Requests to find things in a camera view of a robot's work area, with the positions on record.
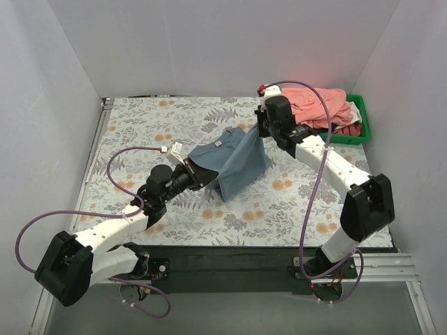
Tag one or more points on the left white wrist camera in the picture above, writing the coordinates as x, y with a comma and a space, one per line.
173, 153

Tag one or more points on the pink t shirt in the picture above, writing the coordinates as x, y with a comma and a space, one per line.
308, 109

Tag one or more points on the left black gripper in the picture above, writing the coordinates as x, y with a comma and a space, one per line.
193, 174

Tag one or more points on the dark red t shirt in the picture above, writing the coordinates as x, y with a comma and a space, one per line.
350, 130

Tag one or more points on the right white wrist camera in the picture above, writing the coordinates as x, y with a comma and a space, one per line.
267, 92

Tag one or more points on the aluminium rail frame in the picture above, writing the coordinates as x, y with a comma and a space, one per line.
384, 298

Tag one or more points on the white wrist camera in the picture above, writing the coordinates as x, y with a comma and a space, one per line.
173, 153
267, 92

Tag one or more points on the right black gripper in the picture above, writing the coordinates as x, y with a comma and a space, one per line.
262, 123

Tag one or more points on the green plastic bin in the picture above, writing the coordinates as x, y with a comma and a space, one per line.
364, 131

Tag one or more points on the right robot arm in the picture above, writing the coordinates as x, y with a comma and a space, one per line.
368, 200

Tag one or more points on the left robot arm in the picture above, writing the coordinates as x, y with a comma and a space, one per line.
74, 262

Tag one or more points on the blue-grey t shirt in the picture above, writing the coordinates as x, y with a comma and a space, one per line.
238, 158

